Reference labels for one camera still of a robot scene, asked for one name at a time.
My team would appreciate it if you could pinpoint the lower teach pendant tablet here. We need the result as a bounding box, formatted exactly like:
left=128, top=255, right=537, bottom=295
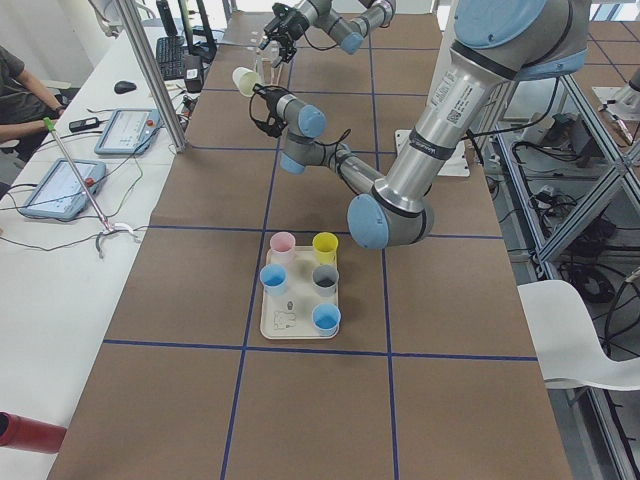
left=19, top=158, right=106, bottom=221

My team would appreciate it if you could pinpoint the white chair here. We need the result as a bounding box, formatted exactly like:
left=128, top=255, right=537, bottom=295
left=518, top=280, right=639, bottom=391

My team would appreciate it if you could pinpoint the yellow plastic cup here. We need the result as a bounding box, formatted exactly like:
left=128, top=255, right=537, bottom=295
left=312, top=232, right=339, bottom=265

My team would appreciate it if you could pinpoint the cream plastic tray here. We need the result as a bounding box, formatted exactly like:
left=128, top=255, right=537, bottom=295
left=260, top=246, right=339, bottom=340

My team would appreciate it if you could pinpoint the pale green-white plastic cup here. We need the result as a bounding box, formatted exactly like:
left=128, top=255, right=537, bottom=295
left=232, top=67, right=263, bottom=97

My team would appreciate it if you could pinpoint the teach pendant tablet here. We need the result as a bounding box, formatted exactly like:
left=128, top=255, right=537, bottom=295
left=94, top=109, right=162, bottom=156
left=19, top=158, right=106, bottom=221

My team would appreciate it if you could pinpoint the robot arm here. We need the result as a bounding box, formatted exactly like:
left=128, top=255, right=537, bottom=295
left=233, top=0, right=590, bottom=250
left=258, top=0, right=396, bottom=67

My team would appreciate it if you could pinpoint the black computer mouse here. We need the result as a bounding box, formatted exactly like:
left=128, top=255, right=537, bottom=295
left=113, top=80, right=137, bottom=95

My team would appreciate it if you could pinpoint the black keyboard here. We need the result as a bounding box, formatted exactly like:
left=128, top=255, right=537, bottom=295
left=155, top=36, right=184, bottom=80

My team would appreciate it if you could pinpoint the red bottle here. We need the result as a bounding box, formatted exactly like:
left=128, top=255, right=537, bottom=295
left=1, top=412, right=67, bottom=454

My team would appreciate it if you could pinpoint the black phone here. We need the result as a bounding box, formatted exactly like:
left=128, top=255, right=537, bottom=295
left=68, top=117, right=101, bottom=133

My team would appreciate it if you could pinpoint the grey plastic cup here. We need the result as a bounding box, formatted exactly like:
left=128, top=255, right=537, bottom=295
left=312, top=264, right=339, bottom=297

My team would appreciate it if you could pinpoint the reacher grabber stick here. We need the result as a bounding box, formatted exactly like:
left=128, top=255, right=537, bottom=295
left=43, top=117, right=142, bottom=259

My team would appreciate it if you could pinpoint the seated person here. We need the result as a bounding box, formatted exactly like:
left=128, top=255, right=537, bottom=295
left=1, top=47, right=66, bottom=161

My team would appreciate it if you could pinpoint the white wire cup rack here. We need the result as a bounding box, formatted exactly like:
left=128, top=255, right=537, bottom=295
left=250, top=31, right=282, bottom=85

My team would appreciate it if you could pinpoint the pink plastic cup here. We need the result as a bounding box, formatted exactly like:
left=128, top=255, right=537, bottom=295
left=269, top=231, right=296, bottom=264

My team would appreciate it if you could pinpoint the light blue plastic cup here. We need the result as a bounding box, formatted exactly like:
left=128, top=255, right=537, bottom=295
left=259, top=264, right=288, bottom=297

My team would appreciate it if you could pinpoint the upper teach pendant tablet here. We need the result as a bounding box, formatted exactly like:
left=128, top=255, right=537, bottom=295
left=94, top=109, right=162, bottom=156

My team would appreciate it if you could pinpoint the aluminium frame post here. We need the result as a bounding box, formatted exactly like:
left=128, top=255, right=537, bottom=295
left=115, top=0, right=187, bottom=153

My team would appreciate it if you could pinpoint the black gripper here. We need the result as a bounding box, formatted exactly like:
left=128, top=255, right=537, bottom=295
left=249, top=84, right=286, bottom=138
left=259, top=3, right=306, bottom=68

